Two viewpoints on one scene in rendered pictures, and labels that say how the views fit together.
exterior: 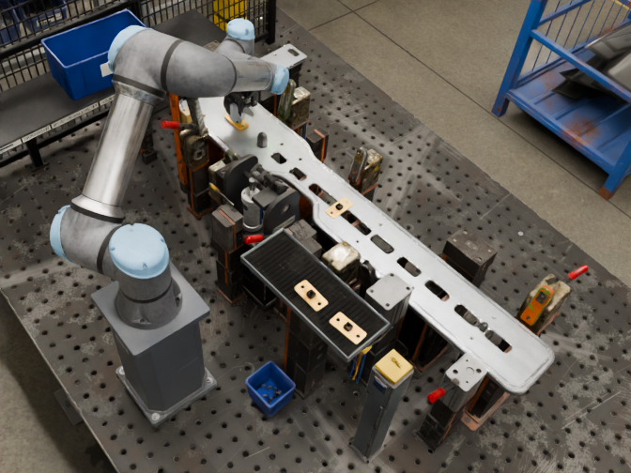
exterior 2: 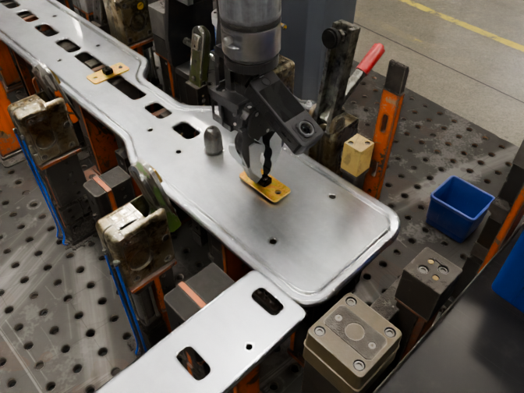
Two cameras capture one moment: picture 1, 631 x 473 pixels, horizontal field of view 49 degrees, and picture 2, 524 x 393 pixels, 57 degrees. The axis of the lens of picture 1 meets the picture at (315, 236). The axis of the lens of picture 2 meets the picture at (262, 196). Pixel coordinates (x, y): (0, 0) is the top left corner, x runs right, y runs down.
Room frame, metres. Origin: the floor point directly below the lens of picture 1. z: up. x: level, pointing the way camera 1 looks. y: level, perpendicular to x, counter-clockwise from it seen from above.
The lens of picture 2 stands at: (2.18, 0.33, 1.54)
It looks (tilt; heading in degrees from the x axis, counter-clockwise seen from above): 45 degrees down; 185
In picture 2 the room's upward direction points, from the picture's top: straight up
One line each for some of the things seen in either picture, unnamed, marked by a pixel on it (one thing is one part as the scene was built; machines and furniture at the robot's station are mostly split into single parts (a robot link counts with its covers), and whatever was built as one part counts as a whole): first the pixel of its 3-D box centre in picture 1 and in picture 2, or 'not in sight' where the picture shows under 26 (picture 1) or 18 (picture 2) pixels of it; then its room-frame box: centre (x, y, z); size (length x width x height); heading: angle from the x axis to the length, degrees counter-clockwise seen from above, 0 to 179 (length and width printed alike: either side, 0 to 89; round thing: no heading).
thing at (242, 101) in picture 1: (242, 86); (249, 90); (1.60, 0.27, 1.16); 0.09 x 0.08 x 0.12; 48
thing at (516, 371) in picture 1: (346, 211); (100, 73); (1.31, -0.08, 1.00); 1.38 x 0.22 x 0.02; 48
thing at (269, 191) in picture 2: (236, 119); (264, 181); (1.62, 0.29, 1.01); 0.08 x 0.04 x 0.01; 48
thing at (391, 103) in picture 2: (178, 138); (370, 193); (1.58, 0.47, 0.95); 0.03 x 0.01 x 0.50; 48
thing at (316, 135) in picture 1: (314, 166); (125, 239); (1.62, 0.03, 0.84); 0.11 x 0.08 x 0.29; 138
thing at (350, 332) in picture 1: (347, 327); not in sight; (0.82, -0.10, 1.17); 0.08 x 0.04 x 0.01; 52
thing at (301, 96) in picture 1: (294, 133); (149, 286); (1.74, 0.11, 0.87); 0.12 x 0.09 x 0.35; 138
